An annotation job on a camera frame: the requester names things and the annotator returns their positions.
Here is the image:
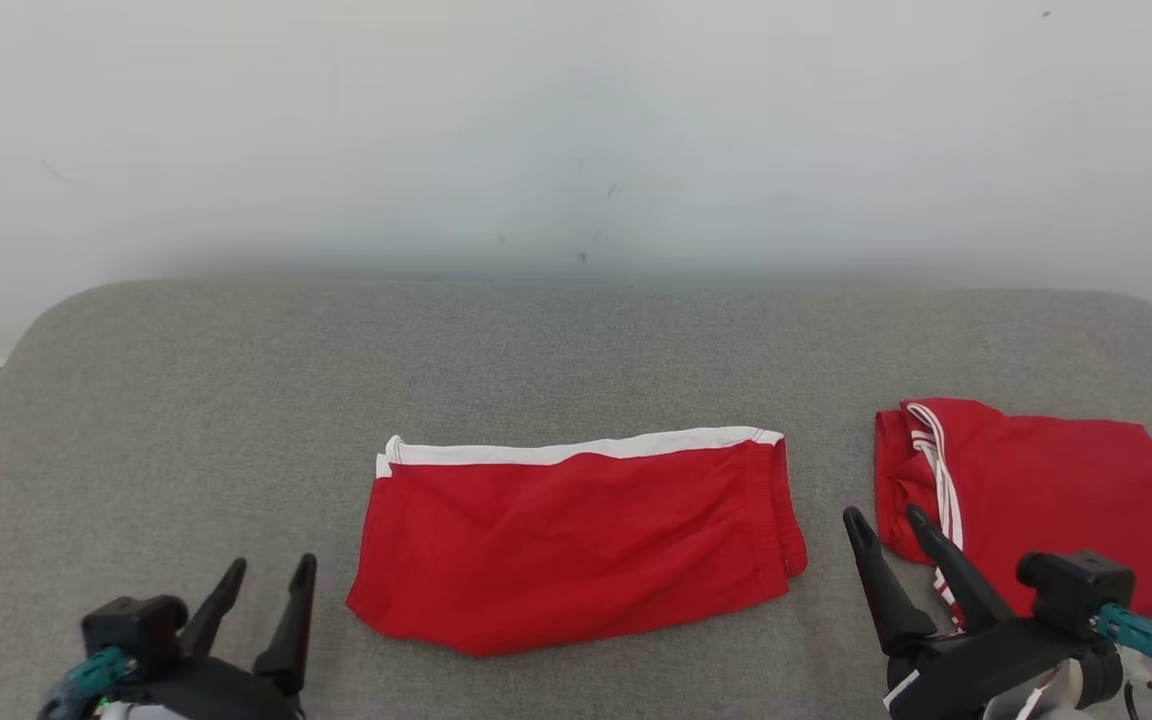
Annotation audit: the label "red basketball shorts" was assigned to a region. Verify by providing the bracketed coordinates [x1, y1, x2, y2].
[346, 426, 809, 658]

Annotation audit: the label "red white-sleeved basketball jersey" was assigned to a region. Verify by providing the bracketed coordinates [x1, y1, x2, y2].
[874, 397, 1152, 627]

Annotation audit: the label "teal right camera connector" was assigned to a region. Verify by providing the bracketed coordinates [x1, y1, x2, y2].
[1096, 603, 1152, 676]

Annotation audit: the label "teal left camera connector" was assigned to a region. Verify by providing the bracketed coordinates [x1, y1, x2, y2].
[41, 645, 137, 716]

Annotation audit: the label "grey fabric sofa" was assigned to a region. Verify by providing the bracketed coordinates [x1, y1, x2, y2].
[0, 278, 1152, 720]

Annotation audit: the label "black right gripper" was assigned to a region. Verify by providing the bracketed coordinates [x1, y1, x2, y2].
[842, 503, 1125, 720]

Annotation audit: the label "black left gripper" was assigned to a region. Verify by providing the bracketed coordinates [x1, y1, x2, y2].
[96, 552, 319, 720]

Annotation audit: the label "teal camera connector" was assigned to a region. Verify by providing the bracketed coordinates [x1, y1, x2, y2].
[41, 645, 137, 716]
[1096, 603, 1152, 676]

